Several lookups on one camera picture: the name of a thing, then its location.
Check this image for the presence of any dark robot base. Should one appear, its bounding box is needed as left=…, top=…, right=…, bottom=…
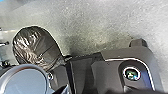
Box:
left=89, top=38, right=165, bottom=94

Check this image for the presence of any grey rounded robot cover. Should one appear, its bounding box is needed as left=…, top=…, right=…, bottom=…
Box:
left=0, top=63, right=52, bottom=94

